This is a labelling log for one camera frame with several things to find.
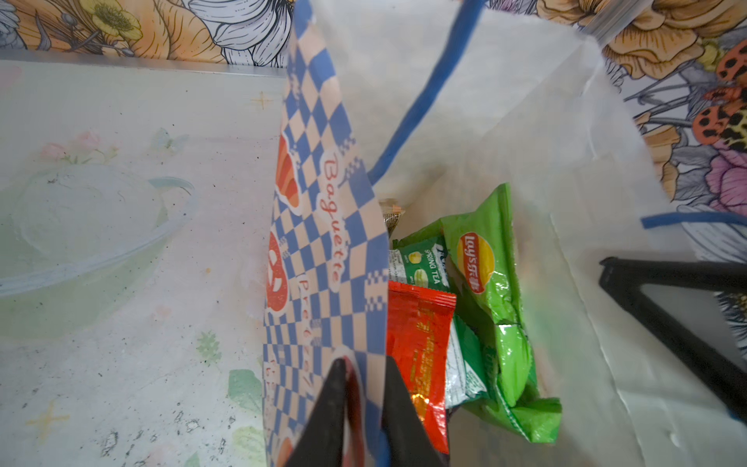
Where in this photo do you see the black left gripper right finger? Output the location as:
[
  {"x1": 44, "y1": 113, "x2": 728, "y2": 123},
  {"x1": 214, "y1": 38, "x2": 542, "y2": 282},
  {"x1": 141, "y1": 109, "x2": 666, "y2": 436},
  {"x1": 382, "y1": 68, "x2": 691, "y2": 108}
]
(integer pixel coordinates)
[{"x1": 381, "y1": 356, "x2": 449, "y2": 467}]

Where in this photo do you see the green Lays chips bag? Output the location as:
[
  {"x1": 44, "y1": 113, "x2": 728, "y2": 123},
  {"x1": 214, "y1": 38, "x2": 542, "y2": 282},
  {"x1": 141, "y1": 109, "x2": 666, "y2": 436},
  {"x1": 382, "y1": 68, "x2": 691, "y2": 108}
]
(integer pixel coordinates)
[{"x1": 394, "y1": 184, "x2": 562, "y2": 444}]

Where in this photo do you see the small orange white candy packet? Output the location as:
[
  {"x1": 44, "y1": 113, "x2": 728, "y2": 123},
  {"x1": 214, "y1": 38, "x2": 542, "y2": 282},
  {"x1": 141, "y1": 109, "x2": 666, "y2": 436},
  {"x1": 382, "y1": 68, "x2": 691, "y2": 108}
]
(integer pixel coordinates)
[{"x1": 379, "y1": 200, "x2": 405, "y2": 235}]

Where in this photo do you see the floral table mat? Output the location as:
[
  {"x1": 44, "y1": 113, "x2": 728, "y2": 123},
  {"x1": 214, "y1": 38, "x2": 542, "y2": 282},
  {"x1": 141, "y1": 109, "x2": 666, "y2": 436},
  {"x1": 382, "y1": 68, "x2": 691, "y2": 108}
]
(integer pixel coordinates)
[{"x1": 0, "y1": 127, "x2": 270, "y2": 467}]

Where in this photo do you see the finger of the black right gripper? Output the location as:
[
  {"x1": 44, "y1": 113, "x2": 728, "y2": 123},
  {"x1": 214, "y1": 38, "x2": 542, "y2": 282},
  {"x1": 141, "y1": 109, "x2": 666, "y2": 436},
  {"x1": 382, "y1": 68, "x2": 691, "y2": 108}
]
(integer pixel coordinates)
[{"x1": 599, "y1": 257, "x2": 746, "y2": 422}]

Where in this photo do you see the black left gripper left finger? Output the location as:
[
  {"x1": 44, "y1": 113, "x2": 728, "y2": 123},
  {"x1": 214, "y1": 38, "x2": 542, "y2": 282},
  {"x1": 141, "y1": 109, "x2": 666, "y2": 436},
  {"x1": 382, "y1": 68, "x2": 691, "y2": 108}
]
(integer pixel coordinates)
[{"x1": 284, "y1": 358, "x2": 347, "y2": 467}]

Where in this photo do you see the green white snack packet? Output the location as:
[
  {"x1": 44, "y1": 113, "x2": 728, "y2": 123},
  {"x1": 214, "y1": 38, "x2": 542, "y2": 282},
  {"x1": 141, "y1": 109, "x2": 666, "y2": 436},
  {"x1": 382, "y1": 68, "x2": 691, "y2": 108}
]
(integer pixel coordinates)
[{"x1": 387, "y1": 235, "x2": 489, "y2": 410}]

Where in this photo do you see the red snack packet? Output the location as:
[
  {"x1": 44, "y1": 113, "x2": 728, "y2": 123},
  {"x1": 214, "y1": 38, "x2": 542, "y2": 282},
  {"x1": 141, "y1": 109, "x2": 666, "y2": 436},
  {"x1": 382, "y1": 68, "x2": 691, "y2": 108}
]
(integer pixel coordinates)
[{"x1": 386, "y1": 281, "x2": 456, "y2": 455}]

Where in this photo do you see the blue checkered paper bag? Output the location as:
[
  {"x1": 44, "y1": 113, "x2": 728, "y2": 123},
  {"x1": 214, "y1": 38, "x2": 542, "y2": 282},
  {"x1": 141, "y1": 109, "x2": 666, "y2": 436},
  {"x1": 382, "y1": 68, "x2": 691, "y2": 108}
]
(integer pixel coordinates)
[{"x1": 264, "y1": 1, "x2": 746, "y2": 466}]

